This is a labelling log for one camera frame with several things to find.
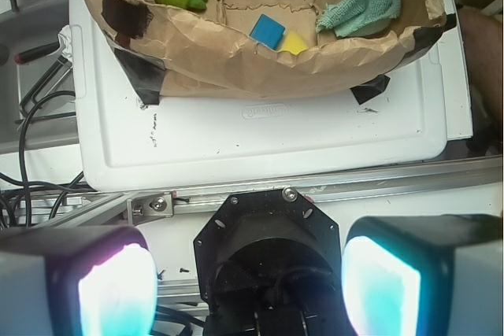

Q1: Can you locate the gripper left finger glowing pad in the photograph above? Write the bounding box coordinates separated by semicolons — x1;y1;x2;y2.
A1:
1;226;158;335

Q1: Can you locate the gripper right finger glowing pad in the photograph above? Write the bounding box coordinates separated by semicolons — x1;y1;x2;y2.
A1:
342;214;503;335

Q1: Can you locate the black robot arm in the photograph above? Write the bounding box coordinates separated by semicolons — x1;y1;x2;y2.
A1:
1;190;503;335

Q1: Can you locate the brown paper bag tray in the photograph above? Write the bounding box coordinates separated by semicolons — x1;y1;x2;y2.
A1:
84;0;452;104

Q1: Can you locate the yellow sponge block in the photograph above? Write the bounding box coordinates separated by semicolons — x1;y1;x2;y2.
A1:
279;31;309;55

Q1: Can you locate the teal microfiber cloth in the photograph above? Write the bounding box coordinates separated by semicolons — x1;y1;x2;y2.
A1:
316;0;402;38

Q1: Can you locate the blue square block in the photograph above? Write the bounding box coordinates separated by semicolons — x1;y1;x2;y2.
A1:
250;14;285;50

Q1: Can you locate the aluminium extrusion rail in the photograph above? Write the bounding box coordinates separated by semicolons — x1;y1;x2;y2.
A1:
0;157;504;231

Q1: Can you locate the black cable bundle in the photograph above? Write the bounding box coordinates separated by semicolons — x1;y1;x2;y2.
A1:
0;52;94;231

